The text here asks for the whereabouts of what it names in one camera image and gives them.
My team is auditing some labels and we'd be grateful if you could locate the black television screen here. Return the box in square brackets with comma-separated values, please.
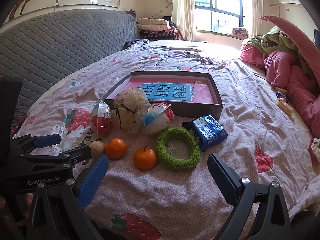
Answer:
[314, 29, 320, 50]

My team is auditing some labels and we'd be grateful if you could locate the yellow snack packet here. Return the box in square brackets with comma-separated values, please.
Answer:
[276, 98, 293, 117]

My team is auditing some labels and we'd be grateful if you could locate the cream left curtain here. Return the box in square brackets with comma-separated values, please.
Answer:
[167, 0, 196, 41]

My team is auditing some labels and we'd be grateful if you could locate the dark cardboard box tray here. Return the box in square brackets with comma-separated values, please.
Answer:
[103, 70, 223, 120]

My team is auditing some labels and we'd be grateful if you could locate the walnut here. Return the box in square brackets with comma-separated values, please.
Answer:
[89, 141, 105, 157]

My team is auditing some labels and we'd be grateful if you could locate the pink quilted cushion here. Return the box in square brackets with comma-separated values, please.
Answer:
[260, 16, 319, 82]

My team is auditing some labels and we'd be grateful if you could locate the window with black frame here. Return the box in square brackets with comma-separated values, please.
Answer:
[194, 0, 244, 34]

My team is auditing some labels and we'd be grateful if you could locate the cream right curtain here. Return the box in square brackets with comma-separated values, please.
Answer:
[249, 0, 264, 36]

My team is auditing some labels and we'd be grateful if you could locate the small blue candy wrapper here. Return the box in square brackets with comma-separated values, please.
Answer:
[276, 91, 287, 100]

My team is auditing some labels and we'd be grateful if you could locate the blue snack packet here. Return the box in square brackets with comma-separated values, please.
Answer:
[182, 115, 228, 152]

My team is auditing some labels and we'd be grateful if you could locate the orange tangerine with stem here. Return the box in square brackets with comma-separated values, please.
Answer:
[133, 145, 157, 170]

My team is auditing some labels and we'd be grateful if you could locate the cream curtain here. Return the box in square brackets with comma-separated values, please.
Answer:
[249, 0, 264, 36]
[167, 0, 196, 41]

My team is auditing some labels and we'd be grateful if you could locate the beige mesh drawstring pouch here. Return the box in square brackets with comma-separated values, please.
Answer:
[111, 87, 151, 135]

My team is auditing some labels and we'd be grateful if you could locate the green blanket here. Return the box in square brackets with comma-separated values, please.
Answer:
[240, 26, 314, 76]

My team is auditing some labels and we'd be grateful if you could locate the grey quilted headboard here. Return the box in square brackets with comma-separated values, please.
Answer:
[0, 8, 141, 128]

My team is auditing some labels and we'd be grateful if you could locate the blue and white toy egg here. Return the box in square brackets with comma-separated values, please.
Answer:
[140, 102, 175, 135]

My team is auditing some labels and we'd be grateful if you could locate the pink strawberry print bedsheet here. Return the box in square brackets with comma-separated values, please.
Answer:
[11, 39, 320, 240]

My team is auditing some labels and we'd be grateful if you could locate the dark cloth near headboard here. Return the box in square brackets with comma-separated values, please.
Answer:
[122, 39, 149, 50]

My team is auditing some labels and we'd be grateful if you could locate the orange tangerine without stem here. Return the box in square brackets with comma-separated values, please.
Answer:
[105, 138, 127, 160]

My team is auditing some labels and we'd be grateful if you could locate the red toy egg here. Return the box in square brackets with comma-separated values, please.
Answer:
[90, 100, 112, 135]

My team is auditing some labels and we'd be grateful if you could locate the green fuzzy ring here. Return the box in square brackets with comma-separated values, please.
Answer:
[155, 127, 201, 172]

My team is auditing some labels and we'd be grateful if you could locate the white and pink scrunchie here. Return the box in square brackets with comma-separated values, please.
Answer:
[308, 138, 320, 164]

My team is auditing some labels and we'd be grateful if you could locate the stack of folded blankets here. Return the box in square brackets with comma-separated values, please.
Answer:
[137, 17, 182, 41]

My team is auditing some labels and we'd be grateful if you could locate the pink crumpled duvet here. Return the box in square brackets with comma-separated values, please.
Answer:
[240, 43, 320, 138]

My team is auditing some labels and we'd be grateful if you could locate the patterned cushion on windowsill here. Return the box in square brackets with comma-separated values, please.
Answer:
[232, 27, 249, 40]

